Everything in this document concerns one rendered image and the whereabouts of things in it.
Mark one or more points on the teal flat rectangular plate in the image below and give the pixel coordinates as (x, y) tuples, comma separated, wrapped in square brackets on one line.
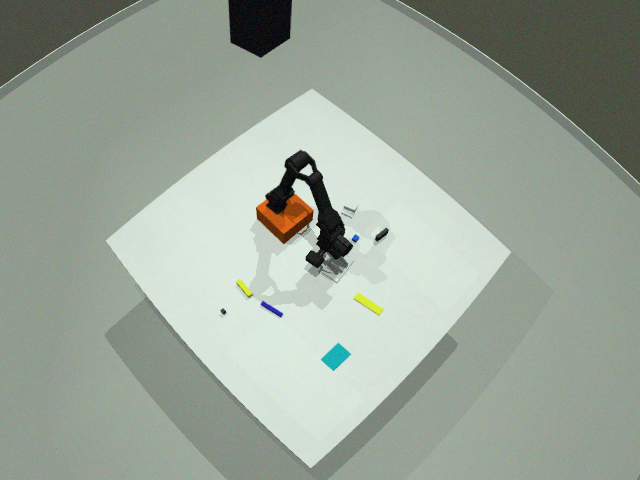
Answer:
[(336, 356)]

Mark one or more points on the blue flat bar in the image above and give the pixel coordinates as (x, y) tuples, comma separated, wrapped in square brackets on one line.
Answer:
[(271, 309)]

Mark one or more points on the yellow flat bar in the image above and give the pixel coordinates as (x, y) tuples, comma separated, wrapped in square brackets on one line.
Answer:
[(368, 304), (244, 288)]

